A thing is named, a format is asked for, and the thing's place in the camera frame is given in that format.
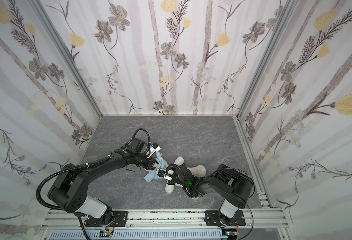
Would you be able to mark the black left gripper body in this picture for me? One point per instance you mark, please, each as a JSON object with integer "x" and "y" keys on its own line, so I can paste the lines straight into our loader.
{"x": 153, "y": 162}

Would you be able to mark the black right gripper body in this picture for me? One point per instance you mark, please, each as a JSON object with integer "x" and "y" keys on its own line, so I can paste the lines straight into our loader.
{"x": 173, "y": 174}

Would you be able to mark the white plush teddy bear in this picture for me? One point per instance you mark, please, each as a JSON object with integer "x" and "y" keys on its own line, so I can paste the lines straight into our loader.
{"x": 201, "y": 172}

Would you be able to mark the light blue fleece hoodie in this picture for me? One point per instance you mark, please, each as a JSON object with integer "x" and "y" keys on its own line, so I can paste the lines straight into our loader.
{"x": 162, "y": 164}

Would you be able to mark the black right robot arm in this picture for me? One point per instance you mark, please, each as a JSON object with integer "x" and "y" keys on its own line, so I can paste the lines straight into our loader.
{"x": 232, "y": 185}

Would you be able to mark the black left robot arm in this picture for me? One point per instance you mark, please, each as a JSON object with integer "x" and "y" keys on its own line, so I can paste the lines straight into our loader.
{"x": 69, "y": 192}

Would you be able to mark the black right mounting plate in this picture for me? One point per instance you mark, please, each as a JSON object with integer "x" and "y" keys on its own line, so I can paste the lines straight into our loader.
{"x": 217, "y": 219}

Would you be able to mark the black mounting plate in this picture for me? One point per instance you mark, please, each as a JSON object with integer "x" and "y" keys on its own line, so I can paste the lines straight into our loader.
{"x": 109, "y": 219}
{"x": 217, "y": 219}

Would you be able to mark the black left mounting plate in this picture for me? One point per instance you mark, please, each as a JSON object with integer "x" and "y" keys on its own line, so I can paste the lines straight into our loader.
{"x": 109, "y": 219}

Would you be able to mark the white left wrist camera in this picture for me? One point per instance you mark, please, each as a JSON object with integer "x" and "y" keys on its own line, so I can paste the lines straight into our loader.
{"x": 153, "y": 148}

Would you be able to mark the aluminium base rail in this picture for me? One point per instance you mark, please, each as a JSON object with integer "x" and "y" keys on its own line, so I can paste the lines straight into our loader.
{"x": 173, "y": 219}

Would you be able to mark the white slotted cable duct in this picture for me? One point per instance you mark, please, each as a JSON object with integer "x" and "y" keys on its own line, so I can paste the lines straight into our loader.
{"x": 163, "y": 234}

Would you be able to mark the aluminium corner post left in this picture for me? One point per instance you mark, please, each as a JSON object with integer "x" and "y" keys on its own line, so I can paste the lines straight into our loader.
{"x": 64, "y": 53}

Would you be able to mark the aluminium corner post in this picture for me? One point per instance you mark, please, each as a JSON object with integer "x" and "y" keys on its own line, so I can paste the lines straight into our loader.
{"x": 64, "y": 53}
{"x": 282, "y": 22}

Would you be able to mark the aluminium corner post right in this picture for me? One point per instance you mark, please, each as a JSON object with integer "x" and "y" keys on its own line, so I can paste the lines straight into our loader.
{"x": 282, "y": 22}

